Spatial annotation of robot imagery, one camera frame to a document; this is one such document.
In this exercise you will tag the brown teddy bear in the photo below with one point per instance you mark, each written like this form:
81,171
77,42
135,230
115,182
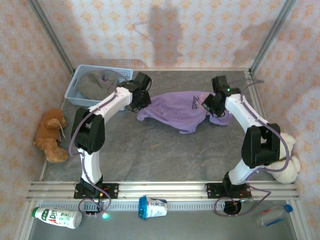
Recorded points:
48,140

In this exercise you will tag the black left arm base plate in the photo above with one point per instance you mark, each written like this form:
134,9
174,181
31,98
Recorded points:
112,191

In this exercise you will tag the aluminium frame post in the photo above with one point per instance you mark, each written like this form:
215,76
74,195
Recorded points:
50,35
272,35

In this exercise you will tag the white drink bottle green cap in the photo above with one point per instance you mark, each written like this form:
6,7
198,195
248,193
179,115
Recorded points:
57,218

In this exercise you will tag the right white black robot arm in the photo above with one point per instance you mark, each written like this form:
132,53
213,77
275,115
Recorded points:
240,170

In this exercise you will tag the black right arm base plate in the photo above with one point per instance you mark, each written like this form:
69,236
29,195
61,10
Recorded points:
212,191

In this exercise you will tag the white yogurt cup blue lid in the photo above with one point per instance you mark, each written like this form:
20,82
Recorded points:
153,208

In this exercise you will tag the white teddy bear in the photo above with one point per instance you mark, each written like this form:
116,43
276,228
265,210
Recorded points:
287,172

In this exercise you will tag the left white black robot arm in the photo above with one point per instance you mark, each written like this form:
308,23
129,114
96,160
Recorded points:
92,170

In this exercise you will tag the light blue plastic basket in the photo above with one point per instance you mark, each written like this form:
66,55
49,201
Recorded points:
70,86

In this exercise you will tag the wide aluminium mounting rail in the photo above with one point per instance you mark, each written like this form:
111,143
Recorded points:
160,190

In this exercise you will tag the grey garment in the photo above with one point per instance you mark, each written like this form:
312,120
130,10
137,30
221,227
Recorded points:
92,85

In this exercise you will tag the clear water bottle blue cap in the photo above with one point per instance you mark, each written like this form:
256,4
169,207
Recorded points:
272,216

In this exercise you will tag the purple t-shirt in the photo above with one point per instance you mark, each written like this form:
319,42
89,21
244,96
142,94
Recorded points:
175,110

